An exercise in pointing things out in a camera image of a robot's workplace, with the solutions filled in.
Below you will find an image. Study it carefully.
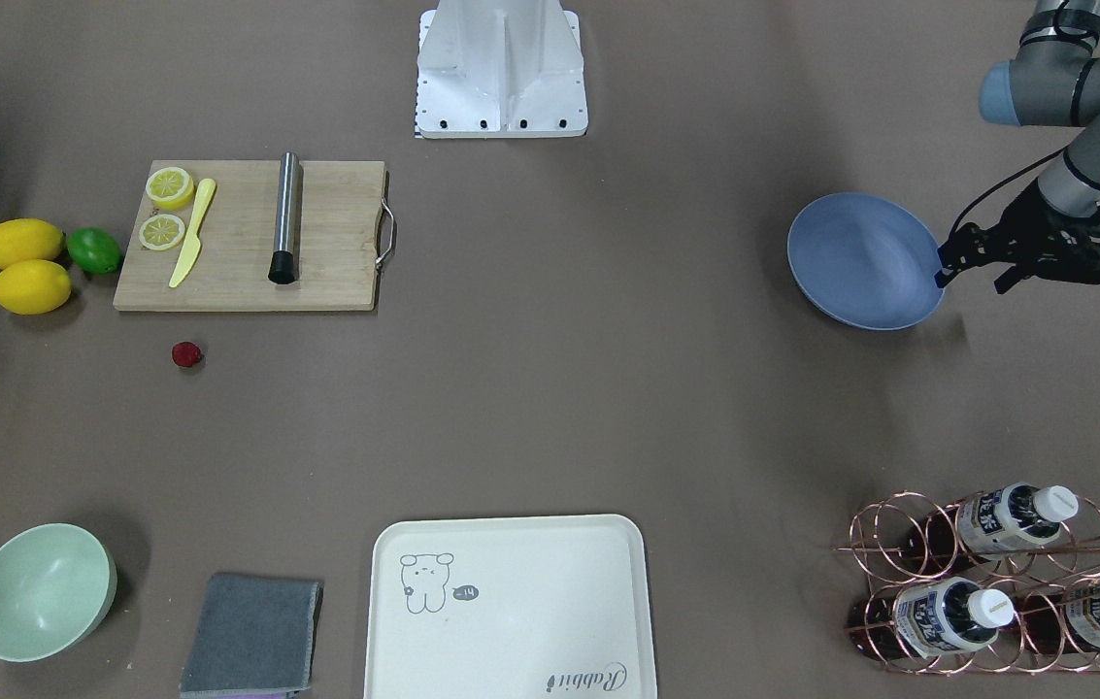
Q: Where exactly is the grey folded cloth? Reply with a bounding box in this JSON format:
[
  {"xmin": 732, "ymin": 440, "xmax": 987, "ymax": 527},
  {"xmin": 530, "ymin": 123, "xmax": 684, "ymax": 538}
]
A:
[{"xmin": 180, "ymin": 572, "xmax": 322, "ymax": 698}]

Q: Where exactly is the lemon half slice upper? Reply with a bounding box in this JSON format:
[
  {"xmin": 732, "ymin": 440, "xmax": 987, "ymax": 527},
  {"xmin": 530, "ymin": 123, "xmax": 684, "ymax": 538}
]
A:
[{"xmin": 145, "ymin": 165, "xmax": 196, "ymax": 211}]

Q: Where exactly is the copper wire bottle rack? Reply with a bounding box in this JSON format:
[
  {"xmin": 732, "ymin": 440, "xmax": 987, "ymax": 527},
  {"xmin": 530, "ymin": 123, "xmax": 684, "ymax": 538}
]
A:
[{"xmin": 842, "ymin": 491, "xmax": 1100, "ymax": 677}]

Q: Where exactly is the mint green bowl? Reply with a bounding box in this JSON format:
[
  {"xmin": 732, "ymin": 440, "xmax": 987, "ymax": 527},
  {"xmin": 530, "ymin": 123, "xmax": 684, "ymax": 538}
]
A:
[{"xmin": 0, "ymin": 523, "xmax": 117, "ymax": 663}]

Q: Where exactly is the yellow lemon far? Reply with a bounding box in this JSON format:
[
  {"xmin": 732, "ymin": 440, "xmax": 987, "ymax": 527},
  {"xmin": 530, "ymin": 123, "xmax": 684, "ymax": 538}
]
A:
[{"xmin": 0, "ymin": 217, "xmax": 65, "ymax": 270}]

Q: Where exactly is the wooden cutting board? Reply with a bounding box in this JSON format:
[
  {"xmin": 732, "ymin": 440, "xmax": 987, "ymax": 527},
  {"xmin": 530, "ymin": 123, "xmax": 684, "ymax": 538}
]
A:
[{"xmin": 114, "ymin": 159, "xmax": 388, "ymax": 313}]

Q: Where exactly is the steel muddler black tip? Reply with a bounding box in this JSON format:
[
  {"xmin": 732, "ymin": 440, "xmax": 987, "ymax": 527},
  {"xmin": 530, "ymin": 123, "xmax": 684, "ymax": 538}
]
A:
[{"xmin": 267, "ymin": 151, "xmax": 304, "ymax": 284}]

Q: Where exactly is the blue round plate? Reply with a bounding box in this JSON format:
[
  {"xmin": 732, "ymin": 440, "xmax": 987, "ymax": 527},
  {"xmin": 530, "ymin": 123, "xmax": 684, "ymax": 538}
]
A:
[{"xmin": 787, "ymin": 193, "xmax": 945, "ymax": 331}]

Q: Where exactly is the cream rabbit tray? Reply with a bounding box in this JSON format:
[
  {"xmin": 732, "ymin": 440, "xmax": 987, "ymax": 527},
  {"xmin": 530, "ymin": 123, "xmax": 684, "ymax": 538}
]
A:
[{"xmin": 364, "ymin": 514, "xmax": 659, "ymax": 698}]

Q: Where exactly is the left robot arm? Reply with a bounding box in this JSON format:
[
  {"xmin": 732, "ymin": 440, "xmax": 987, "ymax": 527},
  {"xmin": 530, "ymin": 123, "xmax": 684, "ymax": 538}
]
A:
[{"xmin": 935, "ymin": 1, "xmax": 1100, "ymax": 293}]

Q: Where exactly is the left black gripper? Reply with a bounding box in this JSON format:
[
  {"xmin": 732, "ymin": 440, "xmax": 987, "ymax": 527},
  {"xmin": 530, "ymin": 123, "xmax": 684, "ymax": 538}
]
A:
[{"xmin": 934, "ymin": 182, "xmax": 1100, "ymax": 295}]

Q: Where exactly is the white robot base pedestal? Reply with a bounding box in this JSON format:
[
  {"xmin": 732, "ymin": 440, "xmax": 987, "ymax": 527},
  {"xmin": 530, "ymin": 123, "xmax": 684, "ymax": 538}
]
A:
[{"xmin": 414, "ymin": 1, "xmax": 589, "ymax": 139}]

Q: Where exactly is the lemon half slice lower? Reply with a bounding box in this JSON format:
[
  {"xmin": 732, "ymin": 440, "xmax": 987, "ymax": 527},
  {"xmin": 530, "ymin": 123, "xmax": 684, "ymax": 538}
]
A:
[{"xmin": 138, "ymin": 214, "xmax": 186, "ymax": 251}]

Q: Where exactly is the yellow lemon near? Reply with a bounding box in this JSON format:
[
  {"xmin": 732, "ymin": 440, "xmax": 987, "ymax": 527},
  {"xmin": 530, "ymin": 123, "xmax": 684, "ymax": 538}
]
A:
[{"xmin": 0, "ymin": 258, "xmax": 72, "ymax": 316}]

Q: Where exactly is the tea bottle front middle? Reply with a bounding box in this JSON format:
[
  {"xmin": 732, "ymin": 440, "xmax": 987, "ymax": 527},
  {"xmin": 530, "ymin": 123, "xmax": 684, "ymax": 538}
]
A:
[{"xmin": 847, "ymin": 577, "xmax": 1016, "ymax": 662}]

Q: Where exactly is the lemon half slice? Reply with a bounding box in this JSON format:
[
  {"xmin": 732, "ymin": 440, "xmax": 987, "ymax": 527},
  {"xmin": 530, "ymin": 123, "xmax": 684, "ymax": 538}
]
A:
[
  {"xmin": 145, "ymin": 165, "xmax": 196, "ymax": 211},
  {"xmin": 138, "ymin": 214, "xmax": 186, "ymax": 251}
]

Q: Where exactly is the yellow lemon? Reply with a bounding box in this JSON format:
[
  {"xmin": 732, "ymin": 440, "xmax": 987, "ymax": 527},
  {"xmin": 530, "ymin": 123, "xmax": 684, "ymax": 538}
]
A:
[
  {"xmin": 0, "ymin": 217, "xmax": 65, "ymax": 270},
  {"xmin": 0, "ymin": 258, "xmax": 72, "ymax": 316}
]

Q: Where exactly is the green lime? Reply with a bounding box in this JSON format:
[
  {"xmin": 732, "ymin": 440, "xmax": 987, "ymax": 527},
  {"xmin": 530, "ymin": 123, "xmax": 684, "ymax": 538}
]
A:
[{"xmin": 65, "ymin": 227, "xmax": 123, "ymax": 275}]

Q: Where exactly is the red strawberry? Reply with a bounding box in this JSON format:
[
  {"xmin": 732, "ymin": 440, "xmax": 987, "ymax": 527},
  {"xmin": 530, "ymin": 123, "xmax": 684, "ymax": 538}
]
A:
[{"xmin": 171, "ymin": 341, "xmax": 204, "ymax": 370}]

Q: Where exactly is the yellow plastic knife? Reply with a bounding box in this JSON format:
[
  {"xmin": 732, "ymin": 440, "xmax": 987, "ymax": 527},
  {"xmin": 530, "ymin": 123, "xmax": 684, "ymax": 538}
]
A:
[{"xmin": 168, "ymin": 178, "xmax": 217, "ymax": 288}]

